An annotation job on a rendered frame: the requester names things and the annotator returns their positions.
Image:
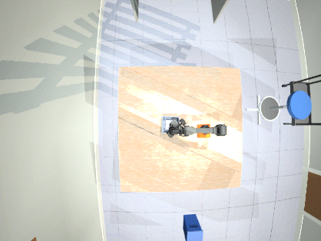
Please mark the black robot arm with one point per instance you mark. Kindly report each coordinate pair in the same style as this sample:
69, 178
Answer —
219, 129

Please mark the white square plate with hole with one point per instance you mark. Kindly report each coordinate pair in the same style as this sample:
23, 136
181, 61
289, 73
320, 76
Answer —
167, 124

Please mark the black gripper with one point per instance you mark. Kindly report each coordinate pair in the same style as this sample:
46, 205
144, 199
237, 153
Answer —
183, 122

